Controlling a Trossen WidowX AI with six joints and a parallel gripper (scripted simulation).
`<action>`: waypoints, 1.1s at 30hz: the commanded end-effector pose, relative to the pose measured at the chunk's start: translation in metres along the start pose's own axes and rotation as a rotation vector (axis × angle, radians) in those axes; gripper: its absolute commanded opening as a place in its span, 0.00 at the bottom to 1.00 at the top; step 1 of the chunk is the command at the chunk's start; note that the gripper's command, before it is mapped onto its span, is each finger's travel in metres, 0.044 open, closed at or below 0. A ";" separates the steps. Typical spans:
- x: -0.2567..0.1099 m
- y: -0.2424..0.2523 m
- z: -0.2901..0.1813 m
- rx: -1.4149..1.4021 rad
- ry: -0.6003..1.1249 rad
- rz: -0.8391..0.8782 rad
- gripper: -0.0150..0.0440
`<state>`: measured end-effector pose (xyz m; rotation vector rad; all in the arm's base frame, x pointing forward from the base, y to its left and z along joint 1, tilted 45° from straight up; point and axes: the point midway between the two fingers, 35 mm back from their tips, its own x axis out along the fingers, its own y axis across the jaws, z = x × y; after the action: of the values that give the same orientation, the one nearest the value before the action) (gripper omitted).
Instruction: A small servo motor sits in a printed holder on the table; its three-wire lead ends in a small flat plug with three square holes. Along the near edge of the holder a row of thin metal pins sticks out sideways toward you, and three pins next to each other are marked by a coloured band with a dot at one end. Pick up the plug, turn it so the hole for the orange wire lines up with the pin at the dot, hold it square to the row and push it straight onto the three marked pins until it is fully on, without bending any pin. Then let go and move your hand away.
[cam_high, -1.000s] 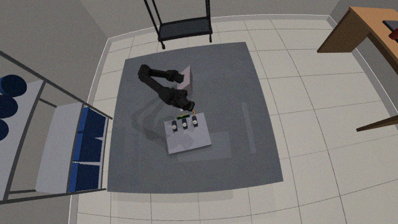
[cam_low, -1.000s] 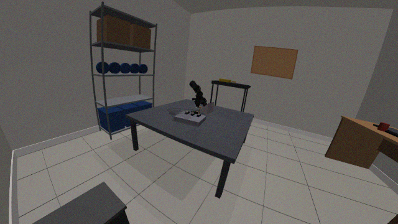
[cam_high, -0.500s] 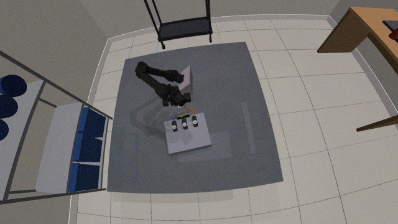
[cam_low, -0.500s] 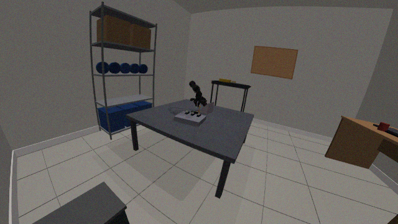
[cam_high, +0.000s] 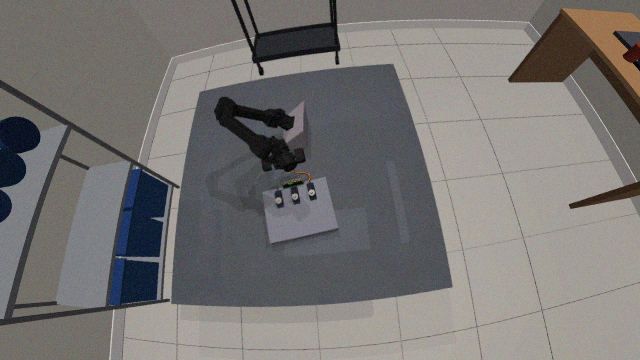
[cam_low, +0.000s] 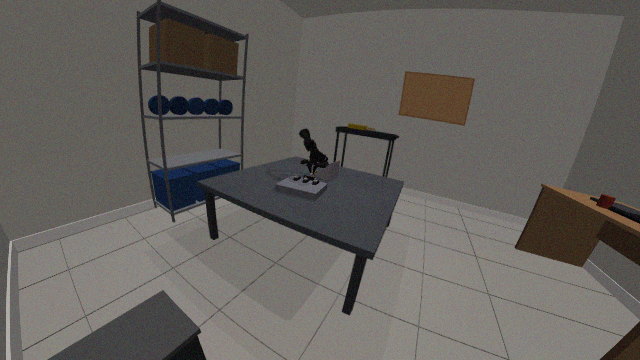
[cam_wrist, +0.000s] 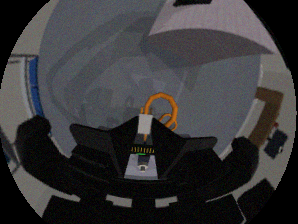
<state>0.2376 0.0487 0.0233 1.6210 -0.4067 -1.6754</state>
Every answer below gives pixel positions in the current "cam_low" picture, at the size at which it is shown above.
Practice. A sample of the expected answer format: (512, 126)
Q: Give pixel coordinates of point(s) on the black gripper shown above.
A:
(313, 161)

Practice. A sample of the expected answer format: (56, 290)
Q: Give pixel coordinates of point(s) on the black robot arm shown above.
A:
(311, 145)

